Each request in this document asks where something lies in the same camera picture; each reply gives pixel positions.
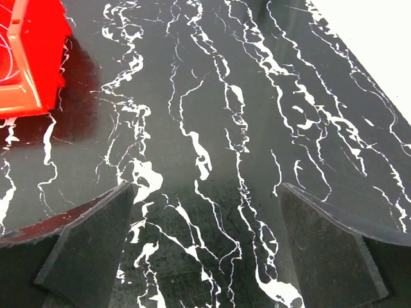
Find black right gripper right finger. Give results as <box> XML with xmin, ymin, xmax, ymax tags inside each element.
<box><xmin>279</xmin><ymin>183</ymin><xmax>410</xmax><ymax>307</ymax></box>

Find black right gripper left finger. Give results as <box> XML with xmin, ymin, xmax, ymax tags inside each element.
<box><xmin>1</xmin><ymin>182</ymin><xmax>134</xmax><ymax>307</ymax></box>

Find pink thin cable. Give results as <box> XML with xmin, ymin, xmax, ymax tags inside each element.
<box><xmin>0</xmin><ymin>3</ymin><xmax>22</xmax><ymax>87</ymax></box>

